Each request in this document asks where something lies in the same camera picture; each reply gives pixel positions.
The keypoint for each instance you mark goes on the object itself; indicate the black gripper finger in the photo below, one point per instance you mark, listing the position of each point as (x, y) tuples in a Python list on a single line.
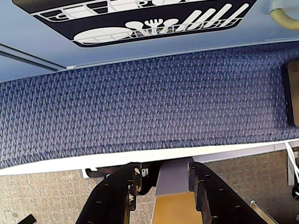
[(112, 198), (219, 200)]

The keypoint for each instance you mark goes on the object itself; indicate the small black flat object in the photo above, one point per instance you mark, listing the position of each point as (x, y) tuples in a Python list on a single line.
[(28, 220)]

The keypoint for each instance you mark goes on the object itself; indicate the blue toy kitchen cabinet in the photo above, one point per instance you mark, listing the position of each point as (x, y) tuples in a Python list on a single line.
[(14, 67)]

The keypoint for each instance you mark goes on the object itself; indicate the blue dishwasher door with decal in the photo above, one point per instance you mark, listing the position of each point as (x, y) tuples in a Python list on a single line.
[(35, 28)]

